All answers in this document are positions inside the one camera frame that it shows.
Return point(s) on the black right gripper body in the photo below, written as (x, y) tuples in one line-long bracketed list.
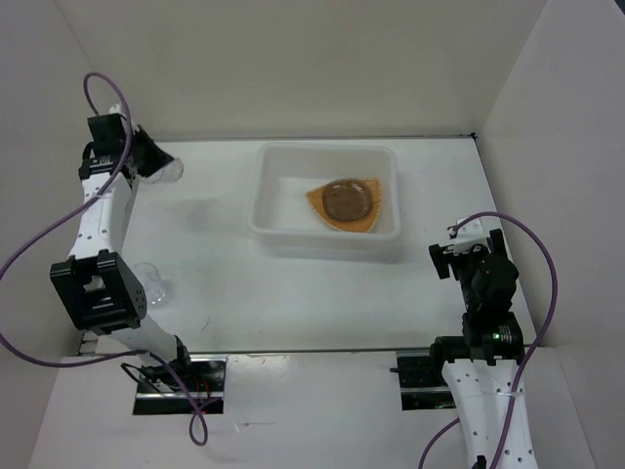
[(463, 266)]

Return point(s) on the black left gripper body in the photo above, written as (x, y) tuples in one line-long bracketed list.
[(135, 145)]

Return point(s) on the clear glass cup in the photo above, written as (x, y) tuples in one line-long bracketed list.
[(170, 173), (154, 286)]

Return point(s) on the clear glass cup front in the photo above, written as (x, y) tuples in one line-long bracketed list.
[(154, 286)]

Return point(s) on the woven bamboo fan tray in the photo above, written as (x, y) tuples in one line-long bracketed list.
[(362, 226)]

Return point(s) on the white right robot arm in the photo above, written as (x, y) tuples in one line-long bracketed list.
[(479, 365)]

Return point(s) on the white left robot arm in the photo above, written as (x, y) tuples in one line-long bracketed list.
[(96, 286)]

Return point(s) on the translucent plastic bin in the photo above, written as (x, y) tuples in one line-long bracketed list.
[(281, 218)]

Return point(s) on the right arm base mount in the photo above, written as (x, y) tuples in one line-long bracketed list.
[(421, 387)]

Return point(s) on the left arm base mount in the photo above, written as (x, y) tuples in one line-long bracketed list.
[(158, 393)]

